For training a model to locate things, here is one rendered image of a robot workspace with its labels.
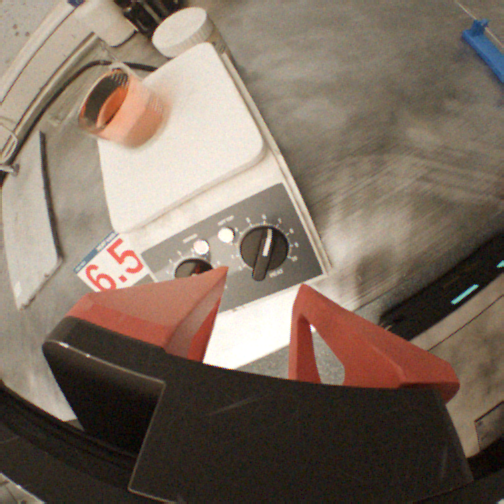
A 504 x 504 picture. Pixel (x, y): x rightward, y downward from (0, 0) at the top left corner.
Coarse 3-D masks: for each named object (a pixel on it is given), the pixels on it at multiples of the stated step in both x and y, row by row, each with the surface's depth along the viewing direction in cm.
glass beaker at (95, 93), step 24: (96, 48) 9; (72, 72) 11; (96, 72) 9; (120, 72) 11; (48, 96) 11; (72, 96) 12; (96, 96) 10; (120, 96) 11; (144, 96) 13; (48, 120) 10; (72, 120) 10; (96, 120) 11; (120, 120) 13; (144, 120) 14; (168, 120) 16; (120, 144) 14; (144, 144) 16
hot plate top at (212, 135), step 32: (192, 64) 16; (192, 96) 15; (224, 96) 15; (192, 128) 15; (224, 128) 15; (256, 128) 14; (128, 160) 17; (160, 160) 16; (192, 160) 15; (224, 160) 14; (256, 160) 14; (128, 192) 17; (160, 192) 16; (192, 192) 15; (128, 224) 16
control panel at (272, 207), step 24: (264, 192) 16; (216, 216) 17; (240, 216) 17; (264, 216) 17; (288, 216) 17; (168, 240) 18; (192, 240) 18; (216, 240) 18; (240, 240) 18; (288, 240) 17; (168, 264) 19; (216, 264) 19; (240, 264) 18; (288, 264) 18; (312, 264) 18; (240, 288) 19; (264, 288) 19
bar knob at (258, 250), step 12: (264, 228) 17; (252, 240) 17; (264, 240) 16; (276, 240) 17; (240, 252) 18; (252, 252) 17; (264, 252) 16; (276, 252) 17; (252, 264) 18; (264, 264) 16; (276, 264) 18; (252, 276) 17; (264, 276) 17
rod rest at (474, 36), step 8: (472, 24) 13; (480, 24) 12; (464, 32) 15; (472, 32) 14; (480, 32) 14; (472, 40) 15; (480, 40) 14; (488, 40) 14; (480, 48) 15; (488, 48) 14; (496, 48) 14; (480, 56) 15; (488, 56) 14; (496, 56) 14; (488, 64) 15; (496, 64) 14; (496, 72) 15
